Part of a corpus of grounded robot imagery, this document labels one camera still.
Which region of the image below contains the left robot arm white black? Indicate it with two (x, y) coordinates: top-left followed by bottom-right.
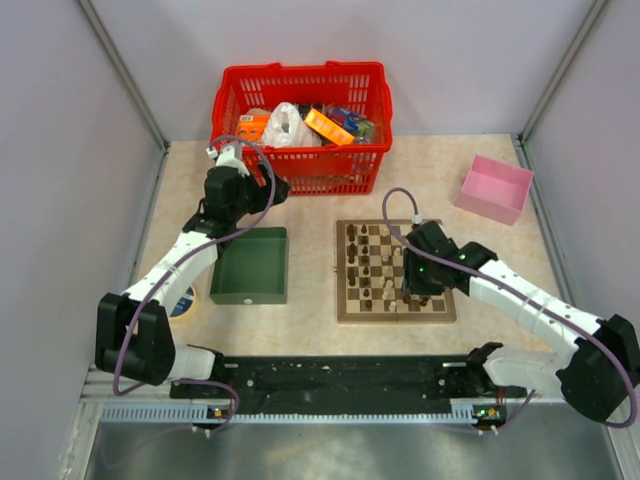
(95, 165), (290, 397)

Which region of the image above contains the wooden chess board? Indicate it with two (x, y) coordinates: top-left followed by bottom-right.
(335, 219), (457, 324)

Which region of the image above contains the orange box in basket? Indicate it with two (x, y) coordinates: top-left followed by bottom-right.
(304, 108), (355, 146)

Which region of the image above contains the aluminium frame rail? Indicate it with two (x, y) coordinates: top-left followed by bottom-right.
(82, 363), (626, 401)

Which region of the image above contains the grey slotted cable duct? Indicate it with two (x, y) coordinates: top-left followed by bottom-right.
(100, 402), (507, 426)

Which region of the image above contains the red plastic shopping basket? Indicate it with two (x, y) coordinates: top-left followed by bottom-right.
(210, 61), (393, 196)

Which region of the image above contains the green plastic tray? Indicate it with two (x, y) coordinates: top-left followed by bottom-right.
(209, 227), (289, 305)

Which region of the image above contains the pink open box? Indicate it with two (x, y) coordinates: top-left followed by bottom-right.
(453, 155), (534, 226)

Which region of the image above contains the blue snack packet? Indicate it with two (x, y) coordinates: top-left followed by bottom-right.
(328, 107), (365, 136)

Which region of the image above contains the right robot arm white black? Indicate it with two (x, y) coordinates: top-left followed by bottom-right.
(401, 221), (639, 428)

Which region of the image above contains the white plastic bag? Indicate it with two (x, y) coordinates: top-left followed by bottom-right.
(262, 102), (321, 148)

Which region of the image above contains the orange white packet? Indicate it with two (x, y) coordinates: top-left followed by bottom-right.
(236, 114), (270, 143)

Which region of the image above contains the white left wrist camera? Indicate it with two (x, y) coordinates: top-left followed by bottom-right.
(206, 142), (250, 177)

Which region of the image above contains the tape roll blue label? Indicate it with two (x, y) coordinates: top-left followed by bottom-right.
(169, 285), (199, 321)

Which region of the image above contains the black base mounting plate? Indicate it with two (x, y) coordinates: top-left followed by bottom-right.
(169, 355), (529, 414)

